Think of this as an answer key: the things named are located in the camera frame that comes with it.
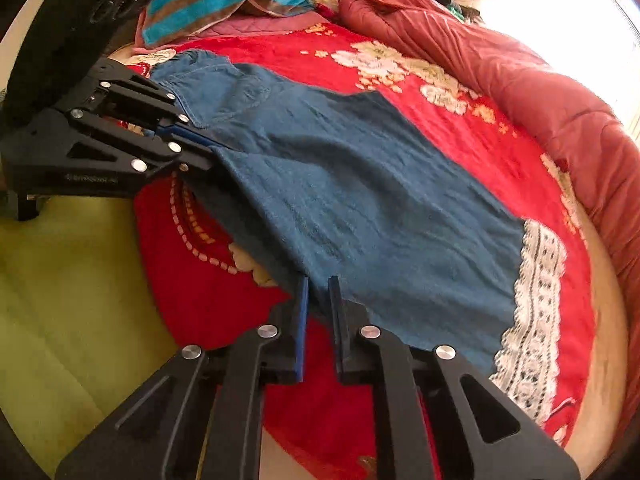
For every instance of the red quilted comforter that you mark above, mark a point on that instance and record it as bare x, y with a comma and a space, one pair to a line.
550, 85

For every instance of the pink quilted pad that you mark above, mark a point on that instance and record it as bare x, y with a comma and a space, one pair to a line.
250, 26

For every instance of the green sheet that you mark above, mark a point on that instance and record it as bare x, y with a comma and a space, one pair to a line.
65, 310

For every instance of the beige bed sheet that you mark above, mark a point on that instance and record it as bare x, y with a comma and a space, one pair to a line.
605, 360

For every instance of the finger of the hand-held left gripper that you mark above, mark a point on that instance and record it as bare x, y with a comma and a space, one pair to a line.
150, 152
140, 102

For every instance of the red floral blanket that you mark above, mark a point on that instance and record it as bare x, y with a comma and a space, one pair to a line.
450, 125

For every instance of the blue pants with lace hem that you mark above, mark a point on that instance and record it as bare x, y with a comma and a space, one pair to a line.
350, 185

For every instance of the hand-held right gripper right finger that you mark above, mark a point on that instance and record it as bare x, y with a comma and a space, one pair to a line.
336, 330

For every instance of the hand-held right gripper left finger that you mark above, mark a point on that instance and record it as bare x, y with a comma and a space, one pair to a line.
301, 330

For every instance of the yellow cloth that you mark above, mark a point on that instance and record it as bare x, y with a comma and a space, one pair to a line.
326, 1

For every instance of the dark cloth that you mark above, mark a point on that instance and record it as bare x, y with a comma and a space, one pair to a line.
457, 10

